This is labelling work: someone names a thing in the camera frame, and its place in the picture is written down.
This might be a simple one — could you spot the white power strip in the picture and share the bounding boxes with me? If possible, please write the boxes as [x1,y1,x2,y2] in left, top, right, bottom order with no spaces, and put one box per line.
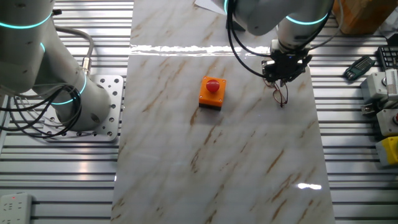
[0,192,34,224]

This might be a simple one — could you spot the light grey switch box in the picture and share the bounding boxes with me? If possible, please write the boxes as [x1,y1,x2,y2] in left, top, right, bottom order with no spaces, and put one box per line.
[359,72,389,102]

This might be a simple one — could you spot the brown cardboard box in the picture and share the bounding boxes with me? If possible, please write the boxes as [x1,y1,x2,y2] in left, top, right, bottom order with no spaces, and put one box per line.
[331,0,398,35]

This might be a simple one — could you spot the silver finned camera device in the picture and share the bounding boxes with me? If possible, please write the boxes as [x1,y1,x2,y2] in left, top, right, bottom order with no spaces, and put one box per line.
[384,68,398,102]

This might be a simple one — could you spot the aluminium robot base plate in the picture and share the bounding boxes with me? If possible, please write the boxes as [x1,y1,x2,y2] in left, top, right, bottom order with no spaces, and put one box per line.
[42,74,125,143]

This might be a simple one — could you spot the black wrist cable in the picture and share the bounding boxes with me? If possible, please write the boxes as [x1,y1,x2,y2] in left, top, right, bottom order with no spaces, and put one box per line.
[226,0,345,78]

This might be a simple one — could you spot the dark red frame glasses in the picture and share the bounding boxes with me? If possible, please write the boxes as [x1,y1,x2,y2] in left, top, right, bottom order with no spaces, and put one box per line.
[263,77,289,108]

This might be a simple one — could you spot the grey cable metal connector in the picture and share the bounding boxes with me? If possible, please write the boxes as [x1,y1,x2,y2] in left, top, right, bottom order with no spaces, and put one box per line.
[54,26,95,77]

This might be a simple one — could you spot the orange box red button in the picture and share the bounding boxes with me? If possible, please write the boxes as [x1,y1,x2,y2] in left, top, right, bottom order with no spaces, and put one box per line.
[198,75,227,111]

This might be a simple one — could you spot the marble pattern table mat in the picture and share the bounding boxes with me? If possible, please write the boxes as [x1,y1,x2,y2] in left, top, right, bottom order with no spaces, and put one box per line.
[110,0,336,224]

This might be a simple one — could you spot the black cable bundle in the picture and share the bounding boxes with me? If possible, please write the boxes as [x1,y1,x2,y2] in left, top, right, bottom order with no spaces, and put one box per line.
[0,83,83,139]

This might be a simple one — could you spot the clear plastic bag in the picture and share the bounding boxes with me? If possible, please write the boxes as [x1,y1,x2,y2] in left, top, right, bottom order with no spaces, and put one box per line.
[379,14,398,40]

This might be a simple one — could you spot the yellow box green button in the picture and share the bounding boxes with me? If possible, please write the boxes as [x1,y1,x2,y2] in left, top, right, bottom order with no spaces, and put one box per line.
[375,136,398,167]

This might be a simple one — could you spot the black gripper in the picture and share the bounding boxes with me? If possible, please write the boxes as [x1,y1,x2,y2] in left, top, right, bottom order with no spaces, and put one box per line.
[262,51,313,88]

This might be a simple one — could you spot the black keyboard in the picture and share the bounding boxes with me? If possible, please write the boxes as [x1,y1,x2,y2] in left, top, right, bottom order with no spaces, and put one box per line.
[377,45,398,71]

